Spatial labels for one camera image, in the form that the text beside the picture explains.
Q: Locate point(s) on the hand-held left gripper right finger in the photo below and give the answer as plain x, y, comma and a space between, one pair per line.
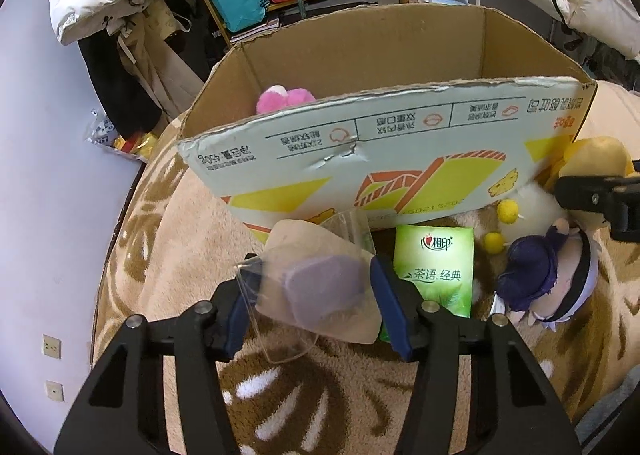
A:
395, 315

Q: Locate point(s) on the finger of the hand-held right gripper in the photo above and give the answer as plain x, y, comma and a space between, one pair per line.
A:
585, 192

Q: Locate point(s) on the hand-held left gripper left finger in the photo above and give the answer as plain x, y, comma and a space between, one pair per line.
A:
234, 335

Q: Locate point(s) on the yellow and white plush toy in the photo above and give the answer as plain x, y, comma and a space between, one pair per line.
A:
595, 157

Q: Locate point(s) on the green tissue pack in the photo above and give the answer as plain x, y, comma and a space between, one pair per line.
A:
435, 260

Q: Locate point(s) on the clear packet with purple puff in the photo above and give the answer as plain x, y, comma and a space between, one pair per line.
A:
325, 290

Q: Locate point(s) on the plush doll with purple hat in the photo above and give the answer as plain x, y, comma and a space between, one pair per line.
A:
530, 265

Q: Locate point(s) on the printed cardboard box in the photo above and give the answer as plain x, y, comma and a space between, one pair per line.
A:
400, 155

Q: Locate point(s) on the brown patterned blanket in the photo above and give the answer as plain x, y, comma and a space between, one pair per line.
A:
175, 260

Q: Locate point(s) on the pile of snack bags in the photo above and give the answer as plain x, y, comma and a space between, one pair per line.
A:
115, 137

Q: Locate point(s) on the pink plush toy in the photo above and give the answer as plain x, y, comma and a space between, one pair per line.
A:
280, 100

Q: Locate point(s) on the black hanging garment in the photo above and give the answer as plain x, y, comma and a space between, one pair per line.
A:
120, 80

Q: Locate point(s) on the beige coat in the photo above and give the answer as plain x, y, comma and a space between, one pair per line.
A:
160, 65

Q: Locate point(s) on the stack of books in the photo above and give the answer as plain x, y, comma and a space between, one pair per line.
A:
255, 30

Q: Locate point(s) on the wall socket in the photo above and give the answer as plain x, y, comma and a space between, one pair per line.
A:
55, 391
51, 347

